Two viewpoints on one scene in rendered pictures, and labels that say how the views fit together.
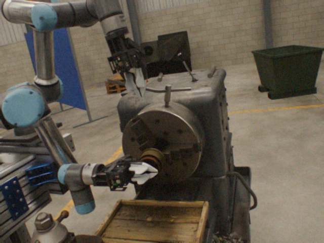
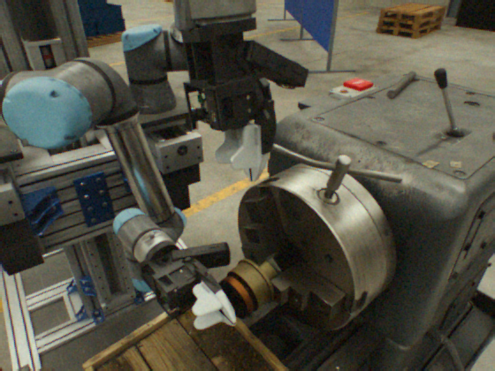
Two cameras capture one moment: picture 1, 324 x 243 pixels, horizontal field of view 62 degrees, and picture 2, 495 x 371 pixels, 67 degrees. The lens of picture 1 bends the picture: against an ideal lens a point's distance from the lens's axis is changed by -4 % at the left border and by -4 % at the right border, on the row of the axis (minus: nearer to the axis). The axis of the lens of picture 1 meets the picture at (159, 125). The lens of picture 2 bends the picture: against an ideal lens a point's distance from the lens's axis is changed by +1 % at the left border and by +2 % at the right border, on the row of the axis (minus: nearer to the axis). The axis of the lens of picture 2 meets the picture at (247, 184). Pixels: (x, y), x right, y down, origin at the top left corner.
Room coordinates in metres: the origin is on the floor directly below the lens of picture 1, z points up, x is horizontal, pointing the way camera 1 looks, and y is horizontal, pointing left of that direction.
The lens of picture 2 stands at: (0.49, -0.17, 1.60)
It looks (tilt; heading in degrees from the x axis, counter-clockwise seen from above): 34 degrees down; 29
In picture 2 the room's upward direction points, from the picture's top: straight up
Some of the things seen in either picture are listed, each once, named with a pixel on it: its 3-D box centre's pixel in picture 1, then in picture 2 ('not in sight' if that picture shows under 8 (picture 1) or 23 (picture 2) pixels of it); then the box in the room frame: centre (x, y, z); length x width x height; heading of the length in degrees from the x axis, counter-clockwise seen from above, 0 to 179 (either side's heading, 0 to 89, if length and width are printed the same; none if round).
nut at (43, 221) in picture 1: (43, 219); not in sight; (0.51, 0.28, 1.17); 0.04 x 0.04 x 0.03
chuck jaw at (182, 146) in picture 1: (180, 151); (315, 292); (0.94, -0.06, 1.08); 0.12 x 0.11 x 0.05; 70
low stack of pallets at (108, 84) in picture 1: (124, 82); (411, 19); (9.21, 0.88, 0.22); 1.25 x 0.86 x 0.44; 164
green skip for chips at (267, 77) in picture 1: (284, 71); not in sight; (5.35, -2.65, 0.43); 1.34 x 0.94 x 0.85; 174
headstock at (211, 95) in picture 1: (181, 117); (399, 180); (1.42, -0.12, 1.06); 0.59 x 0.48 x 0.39; 160
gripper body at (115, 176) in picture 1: (113, 175); (174, 276); (0.85, 0.18, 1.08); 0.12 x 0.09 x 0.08; 70
